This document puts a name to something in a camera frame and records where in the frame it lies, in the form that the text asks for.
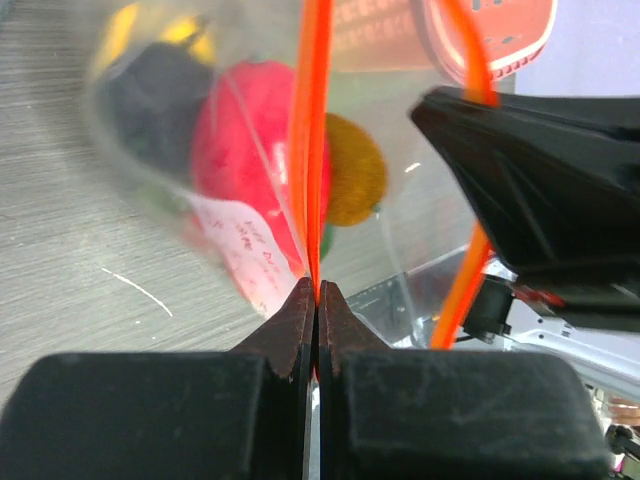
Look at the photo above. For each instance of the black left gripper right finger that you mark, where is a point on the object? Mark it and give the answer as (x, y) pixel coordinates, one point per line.
(390, 413)

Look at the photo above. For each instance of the dark plum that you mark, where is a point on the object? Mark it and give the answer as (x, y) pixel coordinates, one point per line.
(153, 101)

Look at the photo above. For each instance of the brown kiwi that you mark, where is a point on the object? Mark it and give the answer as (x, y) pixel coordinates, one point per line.
(359, 172)

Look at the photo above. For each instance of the pink plastic basket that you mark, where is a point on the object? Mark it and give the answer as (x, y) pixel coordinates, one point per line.
(452, 36)

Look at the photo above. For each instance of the clear zip bag orange zipper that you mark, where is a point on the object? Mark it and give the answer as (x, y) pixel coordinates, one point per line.
(296, 33)

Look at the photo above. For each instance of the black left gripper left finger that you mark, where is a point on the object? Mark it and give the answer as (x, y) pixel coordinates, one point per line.
(238, 414)

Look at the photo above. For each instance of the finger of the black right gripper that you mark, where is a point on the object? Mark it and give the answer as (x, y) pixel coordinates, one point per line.
(554, 182)

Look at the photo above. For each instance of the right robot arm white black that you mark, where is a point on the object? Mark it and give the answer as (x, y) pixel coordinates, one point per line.
(606, 358)

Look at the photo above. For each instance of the yellow pear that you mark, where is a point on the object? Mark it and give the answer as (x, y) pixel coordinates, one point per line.
(192, 33)

